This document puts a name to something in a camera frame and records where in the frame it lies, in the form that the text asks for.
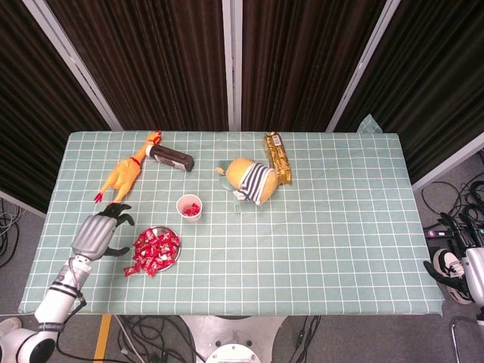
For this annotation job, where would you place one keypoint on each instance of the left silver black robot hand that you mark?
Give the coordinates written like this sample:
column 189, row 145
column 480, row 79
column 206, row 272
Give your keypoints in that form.
column 92, row 236

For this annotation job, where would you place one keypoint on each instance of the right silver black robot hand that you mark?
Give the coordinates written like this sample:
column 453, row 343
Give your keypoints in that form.
column 475, row 272

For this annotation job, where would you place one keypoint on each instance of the red candy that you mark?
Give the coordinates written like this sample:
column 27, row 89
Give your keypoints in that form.
column 167, row 260
column 139, row 251
column 132, row 270
column 159, row 249
column 188, row 211
column 152, row 233
column 196, row 208
column 152, row 271
column 174, row 242

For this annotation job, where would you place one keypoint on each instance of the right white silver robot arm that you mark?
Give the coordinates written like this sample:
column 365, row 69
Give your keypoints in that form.
column 480, row 314

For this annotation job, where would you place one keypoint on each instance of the grey white robot base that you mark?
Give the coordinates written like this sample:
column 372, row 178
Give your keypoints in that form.
column 230, row 336

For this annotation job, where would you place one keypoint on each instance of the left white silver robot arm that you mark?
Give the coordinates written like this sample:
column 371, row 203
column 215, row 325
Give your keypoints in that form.
column 56, row 302

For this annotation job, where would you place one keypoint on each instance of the round metal plate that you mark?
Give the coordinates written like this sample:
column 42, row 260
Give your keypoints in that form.
column 163, row 229

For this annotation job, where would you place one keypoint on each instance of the white paper cup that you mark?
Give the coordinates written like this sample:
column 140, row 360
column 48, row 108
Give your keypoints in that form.
column 180, row 204

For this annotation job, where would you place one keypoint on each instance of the black power strip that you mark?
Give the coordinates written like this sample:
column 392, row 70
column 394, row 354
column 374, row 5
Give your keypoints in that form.
column 435, row 232

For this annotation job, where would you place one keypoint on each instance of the orange rubber chicken toy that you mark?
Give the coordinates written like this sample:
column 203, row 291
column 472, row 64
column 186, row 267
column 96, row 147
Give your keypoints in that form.
column 123, row 175

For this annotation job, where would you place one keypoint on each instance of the metal chair leg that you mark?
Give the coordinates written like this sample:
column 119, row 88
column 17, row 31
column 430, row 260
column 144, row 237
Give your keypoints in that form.
column 455, row 340

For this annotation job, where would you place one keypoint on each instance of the yellow floor tape strip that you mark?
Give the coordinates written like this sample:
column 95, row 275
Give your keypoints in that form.
column 102, row 340

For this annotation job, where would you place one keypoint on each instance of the dark brown sauce bottle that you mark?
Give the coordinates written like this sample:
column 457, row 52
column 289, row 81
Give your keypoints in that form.
column 172, row 157

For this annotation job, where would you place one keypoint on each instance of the dark brown curtain panel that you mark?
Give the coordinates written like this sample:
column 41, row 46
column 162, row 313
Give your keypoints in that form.
column 302, row 64
column 151, row 64
column 435, row 75
column 30, row 113

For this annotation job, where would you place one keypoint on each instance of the yellow plush toy striped shirt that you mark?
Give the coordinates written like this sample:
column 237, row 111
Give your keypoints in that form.
column 242, row 170

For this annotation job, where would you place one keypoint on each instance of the green white checked tablecloth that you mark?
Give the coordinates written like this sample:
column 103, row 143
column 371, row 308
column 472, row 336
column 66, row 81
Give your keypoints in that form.
column 302, row 246

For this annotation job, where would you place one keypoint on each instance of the gold foil snack package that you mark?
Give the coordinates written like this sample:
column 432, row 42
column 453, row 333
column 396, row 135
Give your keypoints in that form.
column 278, row 159

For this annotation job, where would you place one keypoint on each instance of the white metal frame post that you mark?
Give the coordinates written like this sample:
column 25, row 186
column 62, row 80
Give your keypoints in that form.
column 231, row 64
column 446, row 163
column 22, row 204
column 363, row 60
column 70, row 56

